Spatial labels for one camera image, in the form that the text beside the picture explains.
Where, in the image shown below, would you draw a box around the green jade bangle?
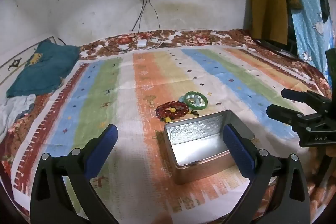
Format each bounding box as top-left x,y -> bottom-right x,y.
183,91 -> 209,110

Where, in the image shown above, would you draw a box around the dark red bead bracelet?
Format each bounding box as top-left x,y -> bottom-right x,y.
155,101 -> 190,123

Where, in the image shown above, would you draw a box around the white crumpled cloth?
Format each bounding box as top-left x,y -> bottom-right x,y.
0,94 -> 37,135

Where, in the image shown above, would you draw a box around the white cable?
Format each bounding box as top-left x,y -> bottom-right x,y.
146,30 -> 168,50

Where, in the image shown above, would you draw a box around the dark teal pillow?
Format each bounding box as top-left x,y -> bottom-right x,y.
6,40 -> 80,98

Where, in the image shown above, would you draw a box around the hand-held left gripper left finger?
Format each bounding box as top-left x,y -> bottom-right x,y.
30,124 -> 118,224

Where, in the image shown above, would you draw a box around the hanging brown and blue clothes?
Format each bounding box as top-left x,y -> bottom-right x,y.
273,0 -> 336,83

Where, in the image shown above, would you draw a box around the striped woven mat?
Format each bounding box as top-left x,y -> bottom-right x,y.
12,47 -> 328,214

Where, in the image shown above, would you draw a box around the silver metal tin box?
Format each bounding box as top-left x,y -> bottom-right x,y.
163,110 -> 256,185

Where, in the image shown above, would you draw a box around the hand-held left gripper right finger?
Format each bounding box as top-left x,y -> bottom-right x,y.
222,124 -> 311,224

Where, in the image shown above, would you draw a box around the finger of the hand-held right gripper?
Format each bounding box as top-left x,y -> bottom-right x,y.
281,88 -> 332,109
266,105 -> 315,132

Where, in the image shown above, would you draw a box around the pale bead bracelet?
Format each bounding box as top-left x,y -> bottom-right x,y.
188,94 -> 206,106

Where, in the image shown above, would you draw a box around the black cable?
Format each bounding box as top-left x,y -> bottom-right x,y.
148,0 -> 162,33
131,0 -> 145,31

